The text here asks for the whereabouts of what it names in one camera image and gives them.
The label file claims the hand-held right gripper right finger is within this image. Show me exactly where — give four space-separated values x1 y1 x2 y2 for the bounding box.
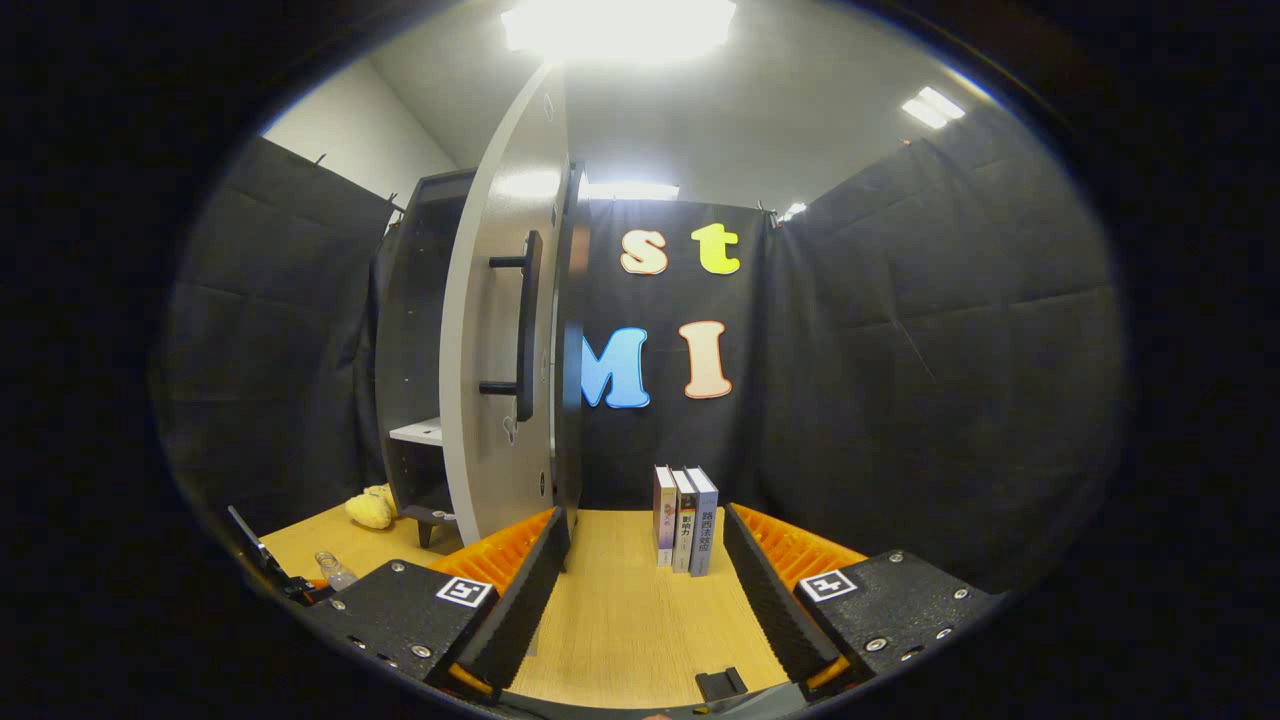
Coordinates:
722 503 1006 696

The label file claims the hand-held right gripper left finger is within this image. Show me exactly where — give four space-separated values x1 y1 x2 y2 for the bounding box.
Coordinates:
308 506 574 701

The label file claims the clear plastic bottle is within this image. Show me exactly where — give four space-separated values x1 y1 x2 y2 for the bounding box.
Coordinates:
315 550 359 593

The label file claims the gray cabinet door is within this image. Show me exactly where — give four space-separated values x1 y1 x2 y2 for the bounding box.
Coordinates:
438 62 573 546

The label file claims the gray cabinet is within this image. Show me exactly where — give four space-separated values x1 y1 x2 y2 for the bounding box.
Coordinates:
373 165 591 551

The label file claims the black cabinet door handle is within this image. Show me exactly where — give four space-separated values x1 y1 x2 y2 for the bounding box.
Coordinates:
478 230 544 423

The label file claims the gray blue book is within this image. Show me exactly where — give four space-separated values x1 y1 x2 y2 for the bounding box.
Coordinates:
685 466 720 578

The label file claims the pink cover book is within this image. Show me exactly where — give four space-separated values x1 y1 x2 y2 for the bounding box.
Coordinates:
653 465 678 568

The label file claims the black backdrop cloth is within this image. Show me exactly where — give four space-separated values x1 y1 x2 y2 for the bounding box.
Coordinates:
150 100 1131 591

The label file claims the large ceiling light panel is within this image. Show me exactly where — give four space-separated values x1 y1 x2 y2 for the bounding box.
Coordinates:
500 0 738 63

